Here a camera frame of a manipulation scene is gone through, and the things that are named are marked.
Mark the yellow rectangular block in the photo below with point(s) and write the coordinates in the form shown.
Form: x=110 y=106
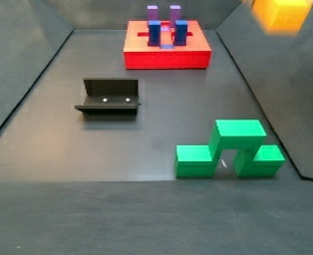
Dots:
x=280 y=17

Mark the red board base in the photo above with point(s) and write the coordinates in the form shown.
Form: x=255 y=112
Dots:
x=143 y=57

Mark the green stepped arch block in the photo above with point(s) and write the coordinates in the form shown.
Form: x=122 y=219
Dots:
x=256 y=159

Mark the blue U-shaped block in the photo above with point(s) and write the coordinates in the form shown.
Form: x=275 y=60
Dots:
x=167 y=35

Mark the purple U-shaped block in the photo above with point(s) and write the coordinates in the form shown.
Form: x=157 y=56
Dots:
x=155 y=13

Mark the black angled bracket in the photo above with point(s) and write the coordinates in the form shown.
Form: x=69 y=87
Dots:
x=110 y=95

